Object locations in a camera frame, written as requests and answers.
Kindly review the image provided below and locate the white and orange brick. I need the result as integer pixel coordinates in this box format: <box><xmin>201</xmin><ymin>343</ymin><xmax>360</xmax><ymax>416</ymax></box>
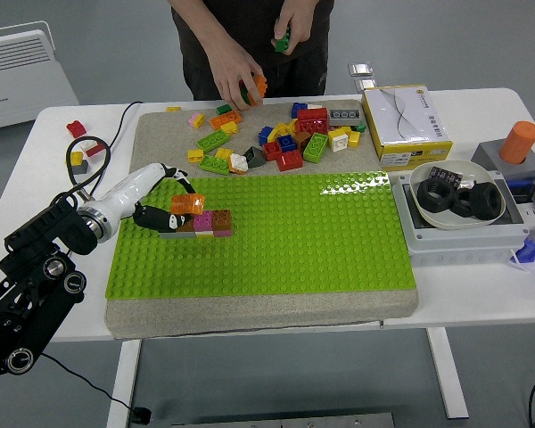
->
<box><xmin>228</xmin><ymin>152</ymin><xmax>250</xmax><ymax>174</ymax></box>

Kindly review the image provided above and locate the lime green toy brick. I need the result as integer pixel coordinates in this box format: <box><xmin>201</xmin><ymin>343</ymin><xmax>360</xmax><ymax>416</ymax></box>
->
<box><xmin>196</xmin><ymin>129</ymin><xmax>228</xmax><ymax>152</ymax></box>
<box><xmin>302</xmin><ymin>132</ymin><xmax>330</xmax><ymax>164</ymax></box>
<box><xmin>198</xmin><ymin>154</ymin><xmax>232</xmax><ymax>175</ymax></box>

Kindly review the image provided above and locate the black power cord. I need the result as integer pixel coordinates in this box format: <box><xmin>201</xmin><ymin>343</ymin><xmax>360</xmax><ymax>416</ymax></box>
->
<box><xmin>39</xmin><ymin>100</ymin><xmax>153</xmax><ymax>425</ymax></box>

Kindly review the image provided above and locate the white and yellow cardboard box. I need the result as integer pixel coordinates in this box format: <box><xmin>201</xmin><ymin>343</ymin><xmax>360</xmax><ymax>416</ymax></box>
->
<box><xmin>360</xmin><ymin>84</ymin><xmax>454</xmax><ymax>172</ymax></box>

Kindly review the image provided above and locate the white and yellow brick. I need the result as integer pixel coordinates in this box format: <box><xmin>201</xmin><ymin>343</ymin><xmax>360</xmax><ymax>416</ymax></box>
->
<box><xmin>327</xmin><ymin>128</ymin><xmax>350</xmax><ymax>153</ymax></box>

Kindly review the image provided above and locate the white bowl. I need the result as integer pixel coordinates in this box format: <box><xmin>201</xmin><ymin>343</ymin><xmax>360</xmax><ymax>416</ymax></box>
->
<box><xmin>408</xmin><ymin>159</ymin><xmax>509</xmax><ymax>231</ymax></box>

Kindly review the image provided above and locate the large red toy brick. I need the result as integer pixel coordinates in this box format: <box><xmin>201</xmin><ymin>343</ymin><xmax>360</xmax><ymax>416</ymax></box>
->
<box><xmin>296</xmin><ymin>107</ymin><xmax>330</xmax><ymax>135</ymax></box>

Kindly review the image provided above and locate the magenta toy brick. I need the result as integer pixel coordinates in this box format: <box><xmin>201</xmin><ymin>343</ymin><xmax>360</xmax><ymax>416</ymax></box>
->
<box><xmin>193</xmin><ymin>212</ymin><xmax>215</xmax><ymax>233</ymax></box>

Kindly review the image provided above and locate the grey three-hole brick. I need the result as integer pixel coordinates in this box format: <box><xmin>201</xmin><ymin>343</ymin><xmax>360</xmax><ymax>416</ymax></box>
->
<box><xmin>328</xmin><ymin>108</ymin><xmax>362</xmax><ymax>127</ymax></box>

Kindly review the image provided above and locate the small black nut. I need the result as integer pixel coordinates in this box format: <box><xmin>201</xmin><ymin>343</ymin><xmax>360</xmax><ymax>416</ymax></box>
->
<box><xmin>449</xmin><ymin>189</ymin><xmax>473</xmax><ymax>218</ymax></box>

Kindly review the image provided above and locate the yellow slope toy brick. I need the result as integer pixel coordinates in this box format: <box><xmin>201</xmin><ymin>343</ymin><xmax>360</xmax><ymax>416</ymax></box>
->
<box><xmin>267</xmin><ymin>122</ymin><xmax>291</xmax><ymax>142</ymax></box>

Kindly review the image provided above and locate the green studded baseplate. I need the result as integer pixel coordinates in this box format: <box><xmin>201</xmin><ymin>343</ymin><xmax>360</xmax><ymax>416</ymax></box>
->
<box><xmin>104</xmin><ymin>171</ymin><xmax>418</xmax><ymax>300</ymax></box>

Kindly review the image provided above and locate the person's right hand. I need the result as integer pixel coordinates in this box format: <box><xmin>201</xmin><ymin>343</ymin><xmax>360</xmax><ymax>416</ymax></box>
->
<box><xmin>203</xmin><ymin>31</ymin><xmax>266</xmax><ymax>111</ymax></box>

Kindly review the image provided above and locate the light grey junction box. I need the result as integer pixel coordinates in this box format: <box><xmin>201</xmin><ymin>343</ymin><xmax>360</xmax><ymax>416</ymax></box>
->
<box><xmin>391</xmin><ymin>171</ymin><xmax>531</xmax><ymax>268</ymax></box>

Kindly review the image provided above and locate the white panel heater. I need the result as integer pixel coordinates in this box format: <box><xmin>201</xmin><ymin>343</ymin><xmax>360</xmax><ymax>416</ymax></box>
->
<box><xmin>0</xmin><ymin>21</ymin><xmax>80</xmax><ymax>133</ymax></box>

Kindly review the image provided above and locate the dark green toy brick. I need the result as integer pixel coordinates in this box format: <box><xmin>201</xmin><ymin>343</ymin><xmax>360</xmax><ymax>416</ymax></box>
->
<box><xmin>274</xmin><ymin>26</ymin><xmax>292</xmax><ymax>54</ymax></box>

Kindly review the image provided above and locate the multicoloured brick stack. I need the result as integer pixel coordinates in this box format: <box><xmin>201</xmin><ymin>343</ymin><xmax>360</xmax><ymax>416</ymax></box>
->
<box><xmin>238</xmin><ymin>73</ymin><xmax>268</xmax><ymax>108</ymax></box>

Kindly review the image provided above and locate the person's left hand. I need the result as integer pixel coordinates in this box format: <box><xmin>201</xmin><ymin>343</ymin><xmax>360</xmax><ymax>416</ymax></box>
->
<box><xmin>273</xmin><ymin>0</ymin><xmax>321</xmax><ymax>55</ymax></box>

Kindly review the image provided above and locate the white table leg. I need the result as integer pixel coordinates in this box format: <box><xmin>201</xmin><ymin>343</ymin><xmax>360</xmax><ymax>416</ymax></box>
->
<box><xmin>105</xmin><ymin>339</ymin><xmax>143</xmax><ymax>428</ymax></box>
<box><xmin>425</xmin><ymin>327</ymin><xmax>470</xmax><ymax>420</ymax></box>

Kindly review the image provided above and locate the orange cylinder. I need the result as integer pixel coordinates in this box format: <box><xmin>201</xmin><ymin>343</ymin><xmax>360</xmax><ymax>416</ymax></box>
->
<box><xmin>498</xmin><ymin>119</ymin><xmax>535</xmax><ymax>165</ymax></box>

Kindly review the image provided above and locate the large black nut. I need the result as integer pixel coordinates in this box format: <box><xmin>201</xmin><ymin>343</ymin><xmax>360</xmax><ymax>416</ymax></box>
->
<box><xmin>467</xmin><ymin>181</ymin><xmax>505</xmax><ymax>220</ymax></box>
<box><xmin>416</xmin><ymin>177</ymin><xmax>456</xmax><ymax>214</ymax></box>

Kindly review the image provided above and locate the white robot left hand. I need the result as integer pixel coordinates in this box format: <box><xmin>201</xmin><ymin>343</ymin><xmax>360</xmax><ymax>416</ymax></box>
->
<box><xmin>83</xmin><ymin>162</ymin><xmax>199</xmax><ymax>233</ymax></box>

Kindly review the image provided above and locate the dark grey slope brick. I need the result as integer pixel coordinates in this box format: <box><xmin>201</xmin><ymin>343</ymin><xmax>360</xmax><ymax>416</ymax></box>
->
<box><xmin>243</xmin><ymin>145</ymin><xmax>266</xmax><ymax>169</ymax></box>

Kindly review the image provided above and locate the person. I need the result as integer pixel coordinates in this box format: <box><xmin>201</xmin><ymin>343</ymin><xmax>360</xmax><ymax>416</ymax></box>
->
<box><xmin>167</xmin><ymin>0</ymin><xmax>335</xmax><ymax>102</ymax></box>

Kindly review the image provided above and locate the long orange toy brick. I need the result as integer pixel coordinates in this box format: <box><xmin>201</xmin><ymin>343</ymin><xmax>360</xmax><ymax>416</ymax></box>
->
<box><xmin>209</xmin><ymin>110</ymin><xmax>243</xmax><ymax>130</ymax></box>

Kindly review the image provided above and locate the grey-brown mat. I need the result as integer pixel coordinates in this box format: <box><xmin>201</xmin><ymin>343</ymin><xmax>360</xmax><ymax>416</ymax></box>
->
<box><xmin>103</xmin><ymin>98</ymin><xmax>420</xmax><ymax>341</ymax></box>

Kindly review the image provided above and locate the dark orange toy brick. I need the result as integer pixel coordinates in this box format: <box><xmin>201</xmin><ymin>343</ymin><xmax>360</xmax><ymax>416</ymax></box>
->
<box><xmin>211</xmin><ymin>209</ymin><xmax>234</xmax><ymax>233</ymax></box>

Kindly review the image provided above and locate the white zip tie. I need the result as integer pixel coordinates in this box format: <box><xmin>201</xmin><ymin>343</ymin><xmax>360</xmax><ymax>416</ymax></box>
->
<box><xmin>507</xmin><ymin>250</ymin><xmax>531</xmax><ymax>274</ymax></box>

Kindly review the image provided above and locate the dark circuit board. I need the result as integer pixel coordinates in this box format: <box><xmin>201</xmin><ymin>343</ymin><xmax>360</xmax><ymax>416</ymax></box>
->
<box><xmin>429</xmin><ymin>166</ymin><xmax>465</xmax><ymax>186</ymax></box>

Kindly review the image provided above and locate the blue and black fixture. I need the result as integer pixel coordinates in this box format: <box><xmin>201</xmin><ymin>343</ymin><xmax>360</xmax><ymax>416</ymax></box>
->
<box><xmin>504</xmin><ymin>176</ymin><xmax>535</xmax><ymax>202</ymax></box>

